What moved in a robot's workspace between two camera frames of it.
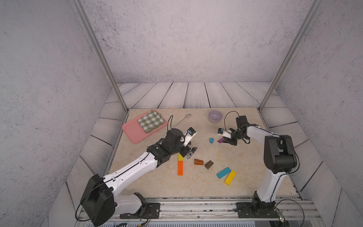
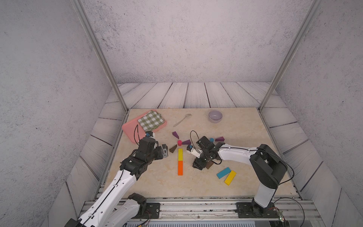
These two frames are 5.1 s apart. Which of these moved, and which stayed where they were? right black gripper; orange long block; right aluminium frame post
Moved: right black gripper
Stayed: right aluminium frame post; orange long block
